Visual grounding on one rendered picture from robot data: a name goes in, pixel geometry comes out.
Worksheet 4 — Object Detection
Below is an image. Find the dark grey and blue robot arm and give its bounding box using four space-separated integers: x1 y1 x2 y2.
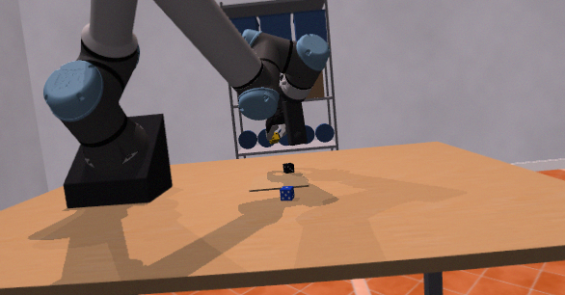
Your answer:
43 0 330 175

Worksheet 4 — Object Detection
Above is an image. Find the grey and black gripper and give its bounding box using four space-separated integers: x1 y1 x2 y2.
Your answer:
265 86 305 141

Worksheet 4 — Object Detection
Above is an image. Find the blue die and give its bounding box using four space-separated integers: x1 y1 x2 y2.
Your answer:
280 186 295 201

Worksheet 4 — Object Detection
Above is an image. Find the black die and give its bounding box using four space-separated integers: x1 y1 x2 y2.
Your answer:
282 163 294 174

